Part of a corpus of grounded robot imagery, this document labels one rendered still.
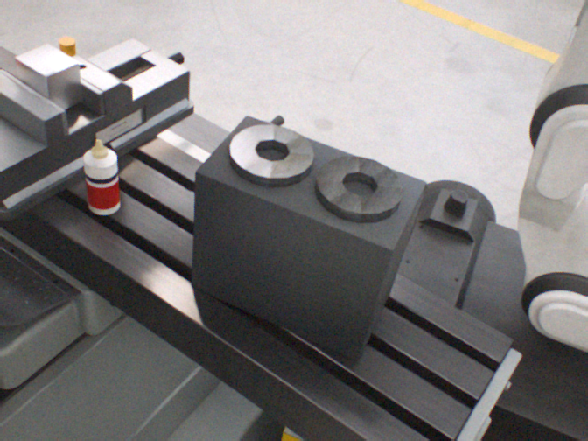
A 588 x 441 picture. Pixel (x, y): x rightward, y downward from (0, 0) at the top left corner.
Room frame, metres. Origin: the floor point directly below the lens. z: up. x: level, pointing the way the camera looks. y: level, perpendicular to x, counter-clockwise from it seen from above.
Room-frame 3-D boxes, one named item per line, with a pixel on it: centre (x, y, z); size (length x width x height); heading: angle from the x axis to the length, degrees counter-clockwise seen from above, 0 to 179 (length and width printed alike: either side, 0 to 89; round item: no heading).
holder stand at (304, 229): (0.57, -0.02, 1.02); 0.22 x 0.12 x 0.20; 72
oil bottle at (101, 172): (0.67, 0.24, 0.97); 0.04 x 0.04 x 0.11
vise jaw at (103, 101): (0.82, 0.31, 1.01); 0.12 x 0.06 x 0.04; 59
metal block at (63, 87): (0.77, 0.33, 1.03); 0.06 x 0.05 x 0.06; 59
